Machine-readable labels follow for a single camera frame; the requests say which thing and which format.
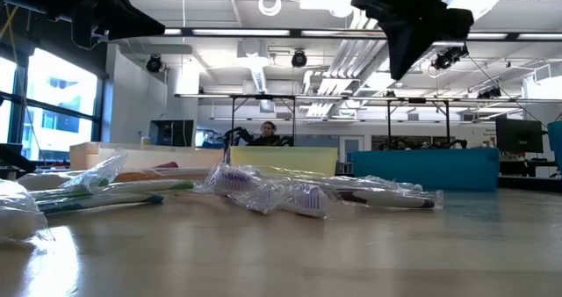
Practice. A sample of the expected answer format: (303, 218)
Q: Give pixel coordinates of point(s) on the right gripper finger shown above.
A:
(417, 33)

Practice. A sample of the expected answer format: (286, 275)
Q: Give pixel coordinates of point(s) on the person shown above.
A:
(267, 132)

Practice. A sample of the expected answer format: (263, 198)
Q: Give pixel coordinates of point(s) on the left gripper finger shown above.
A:
(129, 16)

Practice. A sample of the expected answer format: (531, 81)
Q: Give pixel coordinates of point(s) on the yellow translucent plastic bin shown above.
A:
(285, 158)

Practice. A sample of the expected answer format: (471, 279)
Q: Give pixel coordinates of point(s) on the black background robot arm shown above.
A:
(237, 134)

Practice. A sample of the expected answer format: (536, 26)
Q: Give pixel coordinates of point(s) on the black metal stand frame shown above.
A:
(232, 121)
(389, 125)

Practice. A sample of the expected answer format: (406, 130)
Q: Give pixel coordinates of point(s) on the black monitor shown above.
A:
(518, 134)
(171, 133)

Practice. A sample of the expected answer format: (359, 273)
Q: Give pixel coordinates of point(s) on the crumpled clear plastic wrap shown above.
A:
(17, 218)

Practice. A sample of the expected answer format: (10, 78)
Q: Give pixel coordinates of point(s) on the magenta plastic container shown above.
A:
(167, 165)

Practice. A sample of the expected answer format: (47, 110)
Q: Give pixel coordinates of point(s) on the orange translucent plastic bin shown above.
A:
(131, 154)

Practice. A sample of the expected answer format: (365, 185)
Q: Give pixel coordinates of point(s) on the orange toothbrush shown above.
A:
(153, 174)

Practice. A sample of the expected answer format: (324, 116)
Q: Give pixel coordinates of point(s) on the black ceiling camera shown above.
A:
(448, 59)
(299, 59)
(154, 64)

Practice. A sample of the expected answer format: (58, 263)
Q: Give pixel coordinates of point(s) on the green wrapped toothbrush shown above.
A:
(96, 174)
(140, 186)

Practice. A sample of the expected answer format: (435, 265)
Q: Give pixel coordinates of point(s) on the blue plastic bin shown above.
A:
(421, 169)

